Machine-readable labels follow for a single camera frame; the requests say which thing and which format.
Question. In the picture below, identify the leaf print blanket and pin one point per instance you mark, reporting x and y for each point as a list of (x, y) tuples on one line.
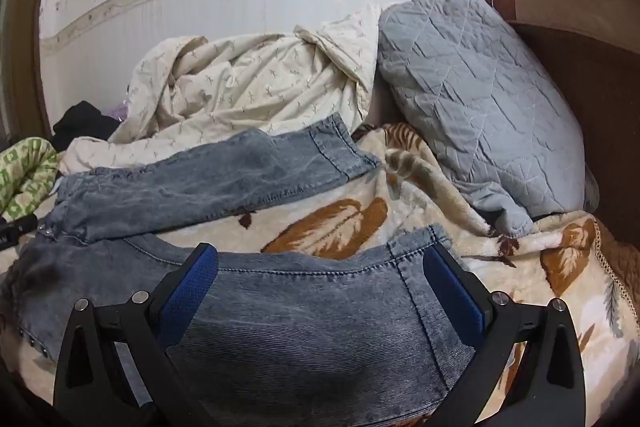
[(550, 307)]

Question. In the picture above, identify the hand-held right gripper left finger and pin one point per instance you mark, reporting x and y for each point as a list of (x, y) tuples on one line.
[(187, 292)]

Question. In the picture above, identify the green patterned cloth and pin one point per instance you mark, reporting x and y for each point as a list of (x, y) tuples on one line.
[(25, 177)]

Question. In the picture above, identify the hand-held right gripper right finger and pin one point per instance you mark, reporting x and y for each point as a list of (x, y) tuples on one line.
[(452, 292)]

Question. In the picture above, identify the black cloth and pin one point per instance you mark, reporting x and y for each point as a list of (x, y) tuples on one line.
[(85, 122)]

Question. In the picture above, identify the brown wooden wardrobe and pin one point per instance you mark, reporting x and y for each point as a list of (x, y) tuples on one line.
[(25, 57)]

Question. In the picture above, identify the blue denim pants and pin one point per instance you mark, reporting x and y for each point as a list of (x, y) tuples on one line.
[(300, 307)]

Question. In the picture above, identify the purple cloth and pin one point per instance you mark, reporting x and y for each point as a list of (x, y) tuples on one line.
[(120, 113)]

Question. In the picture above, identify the grey quilted pillow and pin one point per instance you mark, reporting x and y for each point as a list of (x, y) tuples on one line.
[(475, 107)]

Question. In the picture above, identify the cream printed duvet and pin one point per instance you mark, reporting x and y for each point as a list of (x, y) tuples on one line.
[(225, 92)]

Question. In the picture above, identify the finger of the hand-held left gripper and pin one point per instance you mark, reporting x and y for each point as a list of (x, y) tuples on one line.
[(15, 229)]

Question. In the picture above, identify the brown bed headboard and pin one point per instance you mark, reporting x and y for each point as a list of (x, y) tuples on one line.
[(590, 82)]

